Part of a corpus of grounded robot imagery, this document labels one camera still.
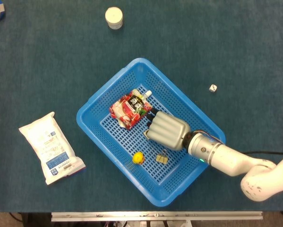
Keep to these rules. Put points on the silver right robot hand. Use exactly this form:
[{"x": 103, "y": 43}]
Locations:
[{"x": 169, "y": 131}]

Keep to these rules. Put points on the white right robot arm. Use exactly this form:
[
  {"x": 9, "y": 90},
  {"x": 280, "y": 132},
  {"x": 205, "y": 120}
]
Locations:
[{"x": 226, "y": 157}]

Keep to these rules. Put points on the gold binder clip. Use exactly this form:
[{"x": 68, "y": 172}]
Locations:
[{"x": 162, "y": 158}]

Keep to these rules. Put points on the blue perforated plastic basket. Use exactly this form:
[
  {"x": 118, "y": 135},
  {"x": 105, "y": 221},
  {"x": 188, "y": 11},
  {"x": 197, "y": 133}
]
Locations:
[{"x": 179, "y": 104}]

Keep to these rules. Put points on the yellow round toy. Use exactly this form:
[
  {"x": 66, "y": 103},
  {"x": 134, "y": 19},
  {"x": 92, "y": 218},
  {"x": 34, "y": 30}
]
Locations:
[{"x": 138, "y": 158}]

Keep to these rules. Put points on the red fruit jelly pouch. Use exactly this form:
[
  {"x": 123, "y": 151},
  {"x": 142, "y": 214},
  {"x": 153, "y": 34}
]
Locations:
[{"x": 129, "y": 111}]

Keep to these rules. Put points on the white die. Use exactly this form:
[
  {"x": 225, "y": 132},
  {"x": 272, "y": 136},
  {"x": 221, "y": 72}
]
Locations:
[{"x": 212, "y": 88}]

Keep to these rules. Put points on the teal table cloth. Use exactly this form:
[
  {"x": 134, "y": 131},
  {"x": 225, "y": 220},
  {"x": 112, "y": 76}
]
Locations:
[{"x": 226, "y": 47}]

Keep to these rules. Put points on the white snack bag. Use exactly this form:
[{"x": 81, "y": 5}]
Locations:
[{"x": 50, "y": 146}]

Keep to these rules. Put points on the white lidded jar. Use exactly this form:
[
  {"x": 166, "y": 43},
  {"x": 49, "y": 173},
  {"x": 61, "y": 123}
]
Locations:
[{"x": 114, "y": 17}]

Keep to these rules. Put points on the aluminium rail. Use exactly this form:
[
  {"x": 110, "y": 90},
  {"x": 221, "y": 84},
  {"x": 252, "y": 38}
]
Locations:
[{"x": 155, "y": 215}]

